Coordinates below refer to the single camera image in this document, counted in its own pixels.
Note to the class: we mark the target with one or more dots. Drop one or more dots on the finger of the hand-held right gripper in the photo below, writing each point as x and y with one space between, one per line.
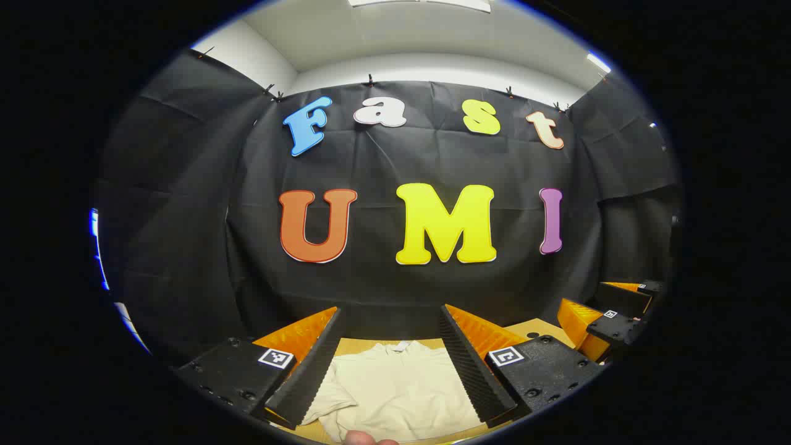
624 300
618 327

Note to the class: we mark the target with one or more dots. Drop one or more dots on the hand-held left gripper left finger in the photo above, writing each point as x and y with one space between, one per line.
312 377

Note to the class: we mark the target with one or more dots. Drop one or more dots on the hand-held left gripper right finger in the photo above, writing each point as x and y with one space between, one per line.
473 377

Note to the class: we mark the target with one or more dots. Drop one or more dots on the cream sweater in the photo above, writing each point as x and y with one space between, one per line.
395 389

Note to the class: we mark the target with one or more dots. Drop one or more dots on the black backdrop cloth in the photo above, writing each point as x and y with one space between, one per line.
383 161

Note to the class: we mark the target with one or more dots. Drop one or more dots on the ceiling light panel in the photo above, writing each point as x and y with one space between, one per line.
598 62
420 4

